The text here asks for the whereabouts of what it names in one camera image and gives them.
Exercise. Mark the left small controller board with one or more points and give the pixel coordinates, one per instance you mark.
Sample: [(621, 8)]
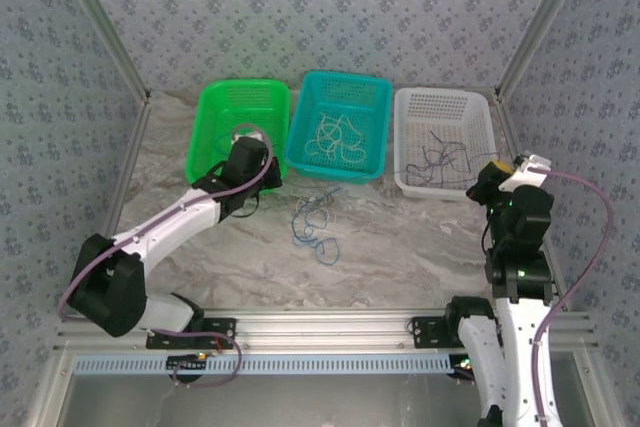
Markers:
[(187, 363)]

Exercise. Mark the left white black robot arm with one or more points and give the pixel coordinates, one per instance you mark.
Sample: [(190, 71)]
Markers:
[(165, 222)]

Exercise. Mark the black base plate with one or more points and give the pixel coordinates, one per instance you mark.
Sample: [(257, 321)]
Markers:
[(225, 329), (425, 332)]

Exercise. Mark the aluminium mounting rail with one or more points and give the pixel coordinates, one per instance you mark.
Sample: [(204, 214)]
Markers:
[(320, 327)]

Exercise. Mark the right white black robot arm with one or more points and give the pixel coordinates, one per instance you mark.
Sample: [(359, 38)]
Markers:
[(520, 347)]

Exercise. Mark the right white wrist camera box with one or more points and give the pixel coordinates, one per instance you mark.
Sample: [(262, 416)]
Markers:
[(525, 174)]

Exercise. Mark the aluminium frame post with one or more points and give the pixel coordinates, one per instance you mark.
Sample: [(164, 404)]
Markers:
[(103, 22), (541, 22)]

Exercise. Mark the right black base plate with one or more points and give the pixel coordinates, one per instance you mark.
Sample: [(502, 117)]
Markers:
[(425, 332)]

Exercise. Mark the right small controller board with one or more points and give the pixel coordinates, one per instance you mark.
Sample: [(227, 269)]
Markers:
[(462, 364)]

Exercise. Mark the small controller board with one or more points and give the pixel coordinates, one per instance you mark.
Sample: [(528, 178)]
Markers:
[(187, 363), (462, 364)]

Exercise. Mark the teal plastic basket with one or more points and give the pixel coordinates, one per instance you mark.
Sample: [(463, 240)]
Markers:
[(340, 92)]

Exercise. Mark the white plastic basket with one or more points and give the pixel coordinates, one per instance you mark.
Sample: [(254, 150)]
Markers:
[(445, 107)]

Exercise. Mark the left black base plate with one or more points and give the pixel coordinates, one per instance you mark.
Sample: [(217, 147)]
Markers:
[(225, 329)]

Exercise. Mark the aluminium side rail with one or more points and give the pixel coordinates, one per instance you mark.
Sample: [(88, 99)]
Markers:
[(120, 197), (506, 122)]

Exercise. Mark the green plastic basket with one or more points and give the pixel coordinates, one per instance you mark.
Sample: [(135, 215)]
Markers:
[(235, 102)]

